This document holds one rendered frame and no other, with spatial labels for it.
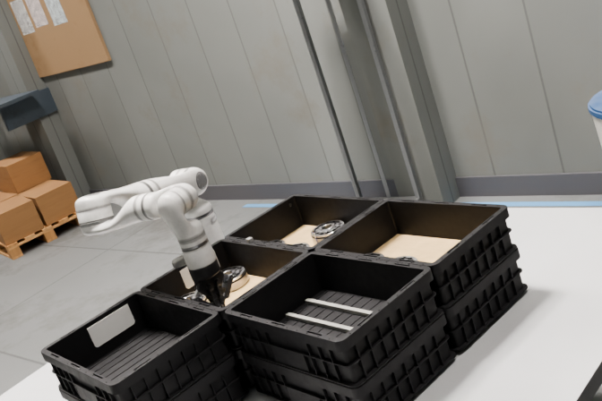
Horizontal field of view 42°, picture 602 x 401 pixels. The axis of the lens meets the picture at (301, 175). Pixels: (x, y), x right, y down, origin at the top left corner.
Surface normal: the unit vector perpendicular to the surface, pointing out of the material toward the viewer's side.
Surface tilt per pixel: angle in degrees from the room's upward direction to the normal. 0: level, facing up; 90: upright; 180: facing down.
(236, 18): 90
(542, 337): 0
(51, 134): 90
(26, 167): 90
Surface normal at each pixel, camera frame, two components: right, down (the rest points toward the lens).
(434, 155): 0.72, -0.03
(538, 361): -0.31, -0.91
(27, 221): 0.55, 0.07
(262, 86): -0.62, 0.42
